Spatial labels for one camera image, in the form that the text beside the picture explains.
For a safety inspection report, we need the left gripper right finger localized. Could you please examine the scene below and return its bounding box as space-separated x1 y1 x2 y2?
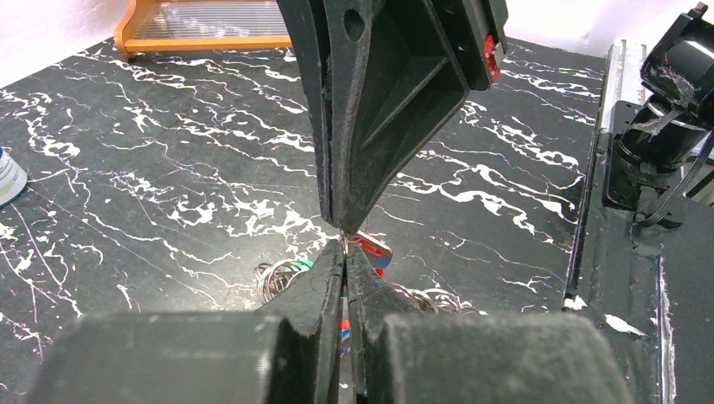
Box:
345 245 637 404

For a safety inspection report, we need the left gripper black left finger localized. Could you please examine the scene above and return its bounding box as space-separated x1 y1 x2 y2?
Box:
25 240 346 403

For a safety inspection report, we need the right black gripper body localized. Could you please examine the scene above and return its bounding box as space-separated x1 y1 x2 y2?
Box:
434 0 509 91

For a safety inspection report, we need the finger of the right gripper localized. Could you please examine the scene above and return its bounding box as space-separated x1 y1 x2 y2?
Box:
326 1 469 233
278 0 333 223

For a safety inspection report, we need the metal keyring with red handle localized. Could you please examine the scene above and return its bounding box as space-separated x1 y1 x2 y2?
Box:
254 231 480 348

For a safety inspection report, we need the orange wooden shoe rack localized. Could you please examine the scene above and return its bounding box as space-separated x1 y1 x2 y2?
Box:
114 1 291 59

